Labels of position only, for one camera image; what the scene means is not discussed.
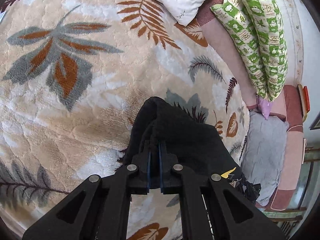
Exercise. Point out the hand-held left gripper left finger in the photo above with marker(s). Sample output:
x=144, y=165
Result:
x=149, y=160

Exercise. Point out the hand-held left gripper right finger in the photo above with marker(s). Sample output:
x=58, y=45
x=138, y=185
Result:
x=161, y=160

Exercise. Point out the black pants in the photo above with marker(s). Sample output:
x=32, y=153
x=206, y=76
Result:
x=183, y=140

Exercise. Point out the leaf print fleece blanket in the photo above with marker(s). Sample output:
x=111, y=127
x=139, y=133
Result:
x=100, y=85

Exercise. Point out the grey pillow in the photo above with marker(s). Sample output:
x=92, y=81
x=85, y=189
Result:
x=265, y=152

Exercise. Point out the purple cloth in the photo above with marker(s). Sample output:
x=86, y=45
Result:
x=264, y=106

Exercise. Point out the pink bed sheet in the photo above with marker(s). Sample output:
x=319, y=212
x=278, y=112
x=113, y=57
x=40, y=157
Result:
x=287, y=140

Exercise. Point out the orange and yellow book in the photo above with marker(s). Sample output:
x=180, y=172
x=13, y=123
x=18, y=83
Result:
x=304, y=101

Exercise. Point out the green patterned quilt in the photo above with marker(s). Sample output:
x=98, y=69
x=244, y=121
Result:
x=257, y=37

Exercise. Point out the dark picture frame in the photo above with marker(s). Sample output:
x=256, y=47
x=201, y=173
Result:
x=315, y=122

